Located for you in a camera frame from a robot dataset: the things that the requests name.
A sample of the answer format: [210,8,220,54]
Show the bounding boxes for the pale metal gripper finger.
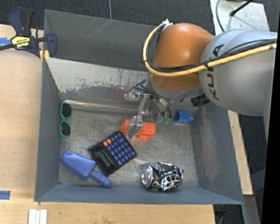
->
[135,115,146,135]
[127,119,138,140]

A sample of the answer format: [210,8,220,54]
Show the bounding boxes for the orange plastic block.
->
[118,118,157,141]

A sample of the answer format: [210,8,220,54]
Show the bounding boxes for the black calculator with blue keys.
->
[86,128,140,179]

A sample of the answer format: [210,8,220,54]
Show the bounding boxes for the grey metal bin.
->
[27,9,260,220]

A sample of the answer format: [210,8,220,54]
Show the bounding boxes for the blue plastic block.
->
[173,109,196,125]

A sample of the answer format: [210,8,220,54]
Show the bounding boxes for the crushed metal can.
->
[139,159,185,195]

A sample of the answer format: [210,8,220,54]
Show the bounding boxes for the blue toy trowel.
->
[58,150,115,189]

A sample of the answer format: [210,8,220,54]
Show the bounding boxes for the green sunglasses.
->
[57,101,74,141]

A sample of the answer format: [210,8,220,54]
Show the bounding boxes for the black cylinder on white bracket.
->
[190,91,212,109]

